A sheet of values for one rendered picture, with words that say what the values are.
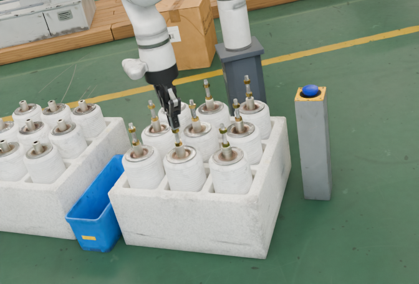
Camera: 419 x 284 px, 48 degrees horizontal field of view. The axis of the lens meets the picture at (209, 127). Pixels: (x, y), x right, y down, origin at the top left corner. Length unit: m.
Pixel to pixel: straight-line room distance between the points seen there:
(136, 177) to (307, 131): 0.44
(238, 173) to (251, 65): 0.57
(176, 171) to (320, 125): 0.38
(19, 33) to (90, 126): 1.73
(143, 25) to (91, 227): 0.57
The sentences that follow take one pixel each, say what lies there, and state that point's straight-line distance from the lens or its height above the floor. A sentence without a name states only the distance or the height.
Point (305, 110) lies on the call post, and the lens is 1.18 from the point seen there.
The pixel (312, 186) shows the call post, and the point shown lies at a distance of 1.32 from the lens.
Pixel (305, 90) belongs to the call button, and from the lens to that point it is 1.18.
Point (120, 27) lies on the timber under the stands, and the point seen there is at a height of 0.07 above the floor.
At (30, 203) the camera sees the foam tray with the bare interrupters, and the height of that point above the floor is 0.12.
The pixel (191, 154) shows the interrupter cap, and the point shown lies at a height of 0.25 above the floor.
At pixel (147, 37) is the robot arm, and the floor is 0.57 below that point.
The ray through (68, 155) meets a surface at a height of 0.19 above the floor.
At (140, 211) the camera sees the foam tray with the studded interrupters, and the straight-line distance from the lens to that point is 1.22.
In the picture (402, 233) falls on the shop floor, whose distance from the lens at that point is 1.25.
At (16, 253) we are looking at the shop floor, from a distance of 1.48.
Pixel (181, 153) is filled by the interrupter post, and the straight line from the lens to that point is 1.14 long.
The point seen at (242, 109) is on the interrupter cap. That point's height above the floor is 0.25.
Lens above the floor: 0.86
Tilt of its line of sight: 29 degrees down
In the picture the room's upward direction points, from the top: 12 degrees counter-clockwise
